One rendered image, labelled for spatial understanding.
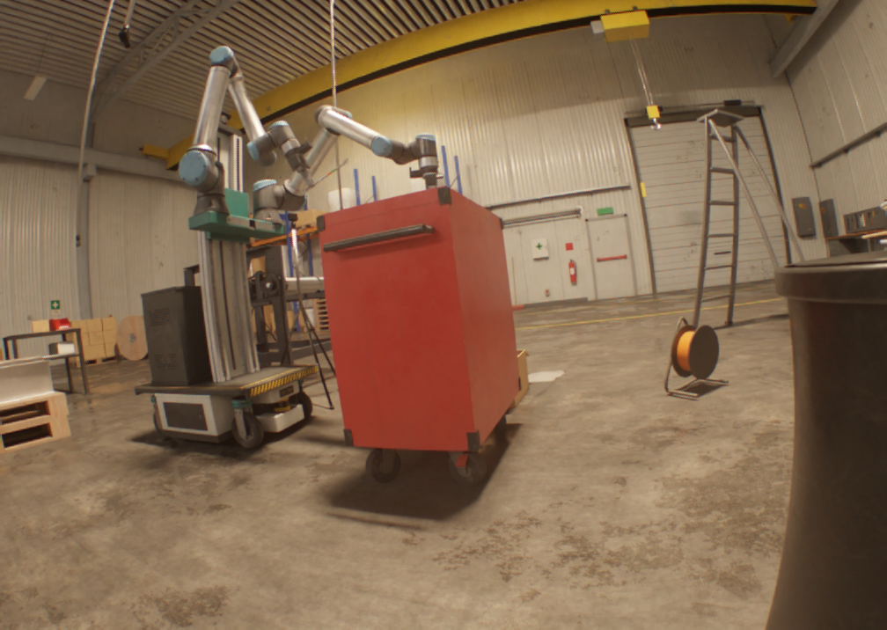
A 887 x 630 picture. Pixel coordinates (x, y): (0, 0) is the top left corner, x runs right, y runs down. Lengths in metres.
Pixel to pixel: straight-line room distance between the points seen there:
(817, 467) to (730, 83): 13.19
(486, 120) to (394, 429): 11.72
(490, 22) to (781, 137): 8.60
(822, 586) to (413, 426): 1.16
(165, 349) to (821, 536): 2.48
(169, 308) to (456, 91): 11.85
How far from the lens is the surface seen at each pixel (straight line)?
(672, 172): 11.92
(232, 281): 2.49
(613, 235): 11.44
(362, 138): 1.98
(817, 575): 0.46
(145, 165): 14.99
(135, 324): 10.12
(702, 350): 2.18
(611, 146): 11.99
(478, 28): 9.65
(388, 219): 1.28
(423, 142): 1.91
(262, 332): 4.78
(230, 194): 2.48
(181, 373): 2.36
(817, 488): 0.43
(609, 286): 11.39
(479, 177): 12.20
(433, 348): 1.23
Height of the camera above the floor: 0.63
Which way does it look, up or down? level
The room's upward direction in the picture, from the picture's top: 7 degrees counter-clockwise
